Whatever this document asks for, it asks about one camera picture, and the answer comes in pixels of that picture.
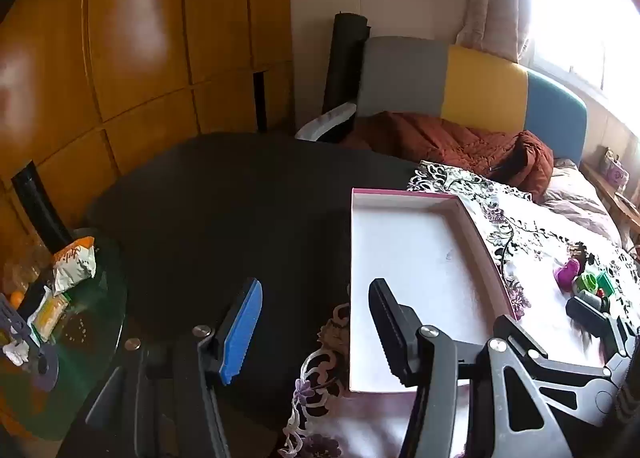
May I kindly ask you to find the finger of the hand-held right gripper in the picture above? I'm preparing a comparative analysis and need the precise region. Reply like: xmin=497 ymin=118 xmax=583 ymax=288
xmin=566 ymin=295 xmax=640 ymax=374
xmin=492 ymin=315 xmax=618 ymax=381

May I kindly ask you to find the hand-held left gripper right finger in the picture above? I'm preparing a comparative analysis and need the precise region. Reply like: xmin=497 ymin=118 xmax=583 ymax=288
xmin=368 ymin=278 xmax=573 ymax=458

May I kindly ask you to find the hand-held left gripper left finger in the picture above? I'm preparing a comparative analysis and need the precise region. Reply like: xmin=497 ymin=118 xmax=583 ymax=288
xmin=70 ymin=278 xmax=264 ymax=458

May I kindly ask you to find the green and white round toy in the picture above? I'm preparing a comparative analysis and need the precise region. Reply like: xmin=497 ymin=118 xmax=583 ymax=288
xmin=572 ymin=272 xmax=601 ymax=296

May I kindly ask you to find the purple perforated toy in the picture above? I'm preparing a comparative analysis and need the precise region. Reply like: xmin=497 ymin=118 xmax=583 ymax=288
xmin=552 ymin=258 xmax=582 ymax=291

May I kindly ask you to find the white box with pink rim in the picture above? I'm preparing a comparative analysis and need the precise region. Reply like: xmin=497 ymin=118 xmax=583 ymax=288
xmin=348 ymin=187 xmax=523 ymax=395

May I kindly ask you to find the white floral embroidered tablecloth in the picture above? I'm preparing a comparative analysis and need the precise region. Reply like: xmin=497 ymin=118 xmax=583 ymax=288
xmin=277 ymin=160 xmax=640 ymax=458

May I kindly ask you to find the wooden windowsill shelf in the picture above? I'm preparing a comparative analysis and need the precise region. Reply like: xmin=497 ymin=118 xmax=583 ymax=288
xmin=580 ymin=158 xmax=640 ymax=239

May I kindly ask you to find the purple printed box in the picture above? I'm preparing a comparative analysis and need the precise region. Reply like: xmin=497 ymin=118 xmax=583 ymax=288
xmin=602 ymin=148 xmax=631 ymax=189

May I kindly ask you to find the green glass side table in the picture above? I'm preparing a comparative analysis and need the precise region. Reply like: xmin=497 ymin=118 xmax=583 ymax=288
xmin=0 ymin=228 xmax=128 ymax=444

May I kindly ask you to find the orange and white snack packet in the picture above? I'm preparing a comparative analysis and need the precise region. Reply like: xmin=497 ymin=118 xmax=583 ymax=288
xmin=52 ymin=236 xmax=97 ymax=295

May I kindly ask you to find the rust brown jacket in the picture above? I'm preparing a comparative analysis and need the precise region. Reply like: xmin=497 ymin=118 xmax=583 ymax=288
xmin=345 ymin=110 xmax=555 ymax=204

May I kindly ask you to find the yellow snack packet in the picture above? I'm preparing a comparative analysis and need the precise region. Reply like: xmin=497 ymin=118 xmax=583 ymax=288
xmin=30 ymin=288 xmax=71 ymax=344

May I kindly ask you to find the white chair armrest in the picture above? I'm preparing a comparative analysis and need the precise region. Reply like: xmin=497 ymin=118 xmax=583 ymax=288
xmin=294 ymin=102 xmax=358 ymax=143

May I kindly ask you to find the grey yellow blue headboard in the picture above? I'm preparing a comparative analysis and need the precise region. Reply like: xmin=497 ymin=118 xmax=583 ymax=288
xmin=356 ymin=35 xmax=588 ymax=166

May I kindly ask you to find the window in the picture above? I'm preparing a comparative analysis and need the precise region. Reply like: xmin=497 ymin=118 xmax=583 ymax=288
xmin=520 ymin=0 xmax=640 ymax=104

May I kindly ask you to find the yellow wooden wardrobe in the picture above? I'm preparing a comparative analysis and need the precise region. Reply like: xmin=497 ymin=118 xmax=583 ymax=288
xmin=0 ymin=0 xmax=296 ymax=289

